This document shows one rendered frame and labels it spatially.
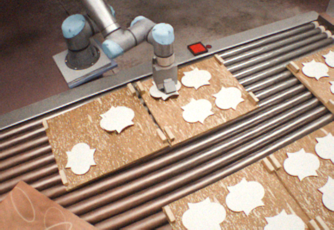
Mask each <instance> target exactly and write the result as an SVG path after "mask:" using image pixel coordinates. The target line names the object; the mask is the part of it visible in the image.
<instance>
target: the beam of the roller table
mask: <svg viewBox="0 0 334 230"><path fill-rule="evenodd" d="M318 15H319V14H318V13H316V12H315V11H310V12H308V13H303V14H301V15H296V16H294V17H290V18H287V19H283V20H280V21H276V22H273V23H271V24H266V25H264V26H259V27H256V28H254V29H250V30H247V31H245V32H240V33H236V34H235V35H231V36H226V37H224V38H221V39H218V40H215V41H210V42H207V43H204V46H205V47H206V45H212V48H207V49H208V52H207V53H205V54H202V55H199V56H196V57H194V55H193V54H192V53H191V52H190V51H189V50H188V49H186V50H182V51H178V52H175V53H174V61H175V62H176V64H177V66H178V67H180V66H183V65H186V64H188V63H192V62H194V61H197V60H200V59H203V58H206V57H209V56H211V55H214V54H217V53H220V52H224V51H228V50H230V49H233V48H235V47H238V46H243V45H245V44H247V43H251V42H255V41H258V40H260V39H263V38H264V39H265V38H267V37H269V36H272V35H273V36H274V35H277V34H278V33H283V32H286V31H287V30H292V29H295V28H297V27H301V26H303V25H307V24H310V23H311V22H314V21H317V18H318ZM152 74H153V73H152V64H151V61H149V62H147V63H144V64H140V65H138V66H135V67H131V68H129V69H126V70H122V71H120V72H117V73H115V74H112V75H110V76H106V77H103V78H101V79H97V80H95V81H92V82H89V83H86V84H83V85H81V86H77V87H75V88H74V89H71V90H69V91H66V92H63V93H60V94H58V95H55V96H53V97H50V98H47V99H45V100H40V101H38V102H34V103H33V104H30V105H27V106H25V107H22V108H19V109H17V110H14V111H12V112H8V113H5V114H3V115H0V132H2V131H4V130H8V129H11V128H13V127H15V126H18V125H22V124H24V123H27V122H29V121H31V120H34V119H37V118H38V117H42V116H46V115H47V114H51V113H53V112H55V111H58V110H61V109H62V108H66V107H68V106H71V105H73V104H76V103H79V102H81V101H84V100H87V99H90V98H92V97H95V96H97V95H101V94H104V93H106V92H109V91H112V90H114V89H117V88H120V87H123V86H126V85H127V84H129V83H133V82H136V81H139V80H141V79H145V78H147V77H150V76H152Z"/></svg>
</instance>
